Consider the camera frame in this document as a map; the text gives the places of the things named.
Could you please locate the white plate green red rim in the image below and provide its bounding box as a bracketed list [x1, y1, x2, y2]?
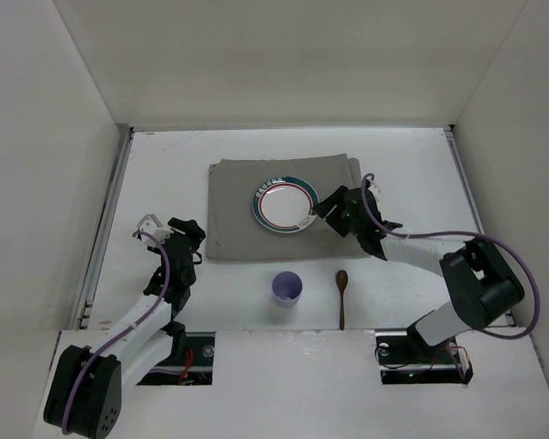
[252, 176, 319, 234]

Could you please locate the brown wooden spoon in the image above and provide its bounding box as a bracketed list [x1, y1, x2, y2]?
[336, 270, 349, 331]

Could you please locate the lilac plastic cup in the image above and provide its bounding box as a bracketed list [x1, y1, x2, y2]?
[272, 271, 303, 308]

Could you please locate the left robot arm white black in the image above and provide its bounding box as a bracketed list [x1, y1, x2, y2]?
[43, 214, 206, 438]

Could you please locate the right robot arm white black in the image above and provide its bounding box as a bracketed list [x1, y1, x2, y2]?
[313, 186, 525, 355]

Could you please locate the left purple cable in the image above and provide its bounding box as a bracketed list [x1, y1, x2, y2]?
[59, 230, 173, 434]

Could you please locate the purple cable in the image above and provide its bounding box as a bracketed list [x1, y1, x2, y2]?
[59, 230, 173, 434]
[360, 172, 542, 339]

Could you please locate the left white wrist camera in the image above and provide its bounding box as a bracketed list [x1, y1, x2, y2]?
[135, 214, 173, 247]

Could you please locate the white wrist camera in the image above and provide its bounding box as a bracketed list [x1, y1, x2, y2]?
[365, 178, 381, 196]
[135, 214, 173, 247]

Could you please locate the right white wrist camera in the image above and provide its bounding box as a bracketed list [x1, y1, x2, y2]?
[365, 178, 381, 196]

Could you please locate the left aluminium frame rail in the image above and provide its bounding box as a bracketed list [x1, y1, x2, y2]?
[68, 123, 135, 330]

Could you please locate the aluminium frame rail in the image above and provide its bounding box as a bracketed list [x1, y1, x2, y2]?
[444, 125, 486, 235]
[68, 123, 135, 330]

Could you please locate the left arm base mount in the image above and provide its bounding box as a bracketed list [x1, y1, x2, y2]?
[138, 321, 216, 387]

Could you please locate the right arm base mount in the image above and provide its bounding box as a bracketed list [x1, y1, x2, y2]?
[373, 328, 474, 385]

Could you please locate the right aluminium frame rail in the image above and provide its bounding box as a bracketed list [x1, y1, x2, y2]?
[444, 125, 486, 235]

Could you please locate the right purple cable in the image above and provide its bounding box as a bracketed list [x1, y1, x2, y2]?
[360, 172, 542, 339]

